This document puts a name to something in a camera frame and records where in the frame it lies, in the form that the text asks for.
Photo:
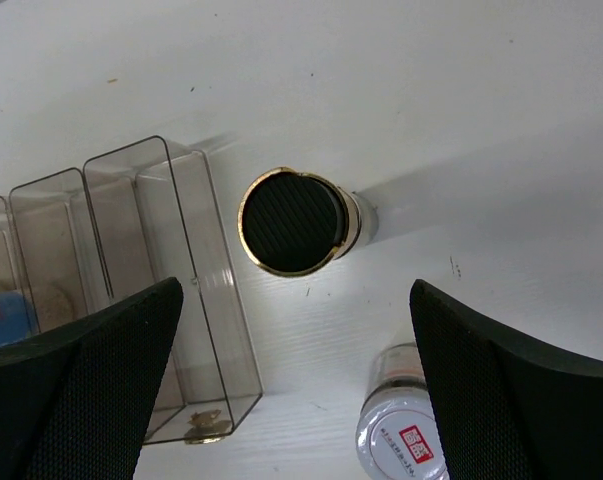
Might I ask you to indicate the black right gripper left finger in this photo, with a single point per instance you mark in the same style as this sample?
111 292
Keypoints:
76 401

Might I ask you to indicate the yellow cap spice bottle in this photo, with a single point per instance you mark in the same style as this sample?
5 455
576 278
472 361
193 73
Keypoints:
52 306

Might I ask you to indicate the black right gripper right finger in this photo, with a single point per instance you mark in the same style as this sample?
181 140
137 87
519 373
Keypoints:
506 405

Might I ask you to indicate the white cap red logo jar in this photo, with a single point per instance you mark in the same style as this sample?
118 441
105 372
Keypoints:
396 435

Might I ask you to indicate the black gold cap spice bottle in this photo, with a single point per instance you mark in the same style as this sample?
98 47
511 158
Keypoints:
292 224

